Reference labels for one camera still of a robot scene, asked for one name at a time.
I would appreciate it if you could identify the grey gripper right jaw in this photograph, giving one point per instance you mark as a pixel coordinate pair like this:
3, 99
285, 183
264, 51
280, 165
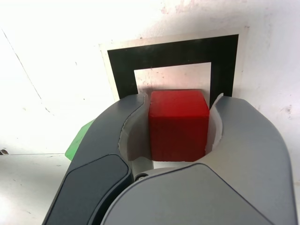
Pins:
211, 194

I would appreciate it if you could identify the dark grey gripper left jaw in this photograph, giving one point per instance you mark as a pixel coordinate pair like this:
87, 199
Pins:
93, 178

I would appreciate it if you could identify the green cube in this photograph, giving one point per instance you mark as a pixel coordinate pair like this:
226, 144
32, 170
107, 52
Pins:
77, 145

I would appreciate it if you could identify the red cube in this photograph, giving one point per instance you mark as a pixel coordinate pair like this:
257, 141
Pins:
178, 131

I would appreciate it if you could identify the black tape square outline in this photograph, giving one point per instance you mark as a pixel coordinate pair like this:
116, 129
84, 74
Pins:
164, 54

